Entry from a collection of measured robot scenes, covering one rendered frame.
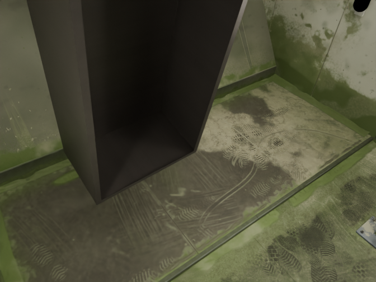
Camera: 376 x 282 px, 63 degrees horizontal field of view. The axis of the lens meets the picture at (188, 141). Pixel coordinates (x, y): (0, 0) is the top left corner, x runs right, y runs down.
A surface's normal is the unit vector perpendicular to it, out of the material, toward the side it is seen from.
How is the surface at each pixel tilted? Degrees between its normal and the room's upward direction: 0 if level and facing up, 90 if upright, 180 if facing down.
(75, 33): 102
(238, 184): 0
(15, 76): 57
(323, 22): 90
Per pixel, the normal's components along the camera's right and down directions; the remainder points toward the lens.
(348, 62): -0.81, 0.37
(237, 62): 0.52, 0.08
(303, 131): 0.05, -0.73
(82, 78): 0.60, 0.69
